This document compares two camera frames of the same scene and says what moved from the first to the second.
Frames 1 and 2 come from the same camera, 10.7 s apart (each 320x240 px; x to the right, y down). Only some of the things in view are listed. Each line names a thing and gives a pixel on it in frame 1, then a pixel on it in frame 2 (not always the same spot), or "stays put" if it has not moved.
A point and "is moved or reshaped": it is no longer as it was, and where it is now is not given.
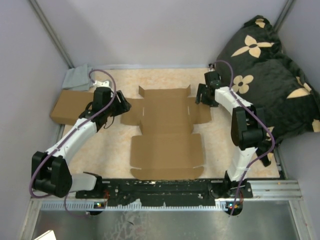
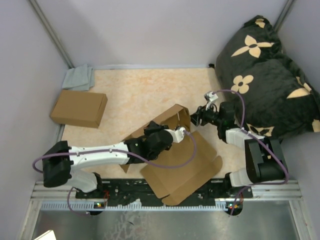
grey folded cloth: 78,78 stays put
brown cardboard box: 167,148 is moved or reshaped
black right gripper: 202,89 -> 201,114
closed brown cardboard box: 70,105 stays put
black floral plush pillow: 253,65 stays put
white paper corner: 49,235 stays put
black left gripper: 123,106 -> 153,127
